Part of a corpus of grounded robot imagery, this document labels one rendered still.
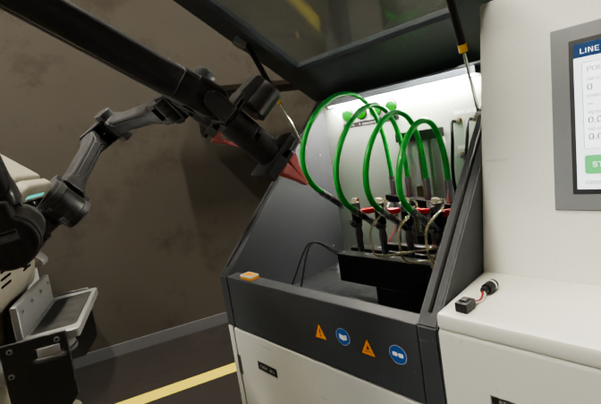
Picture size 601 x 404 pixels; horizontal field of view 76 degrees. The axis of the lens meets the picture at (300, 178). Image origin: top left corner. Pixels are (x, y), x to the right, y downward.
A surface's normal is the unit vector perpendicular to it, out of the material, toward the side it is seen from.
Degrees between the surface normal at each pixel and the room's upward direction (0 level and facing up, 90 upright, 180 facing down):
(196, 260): 90
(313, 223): 90
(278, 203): 90
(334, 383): 90
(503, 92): 76
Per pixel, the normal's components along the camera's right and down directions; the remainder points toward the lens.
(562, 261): -0.72, -0.07
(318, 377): -0.70, 0.18
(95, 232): 0.36, 0.04
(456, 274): 0.69, -0.04
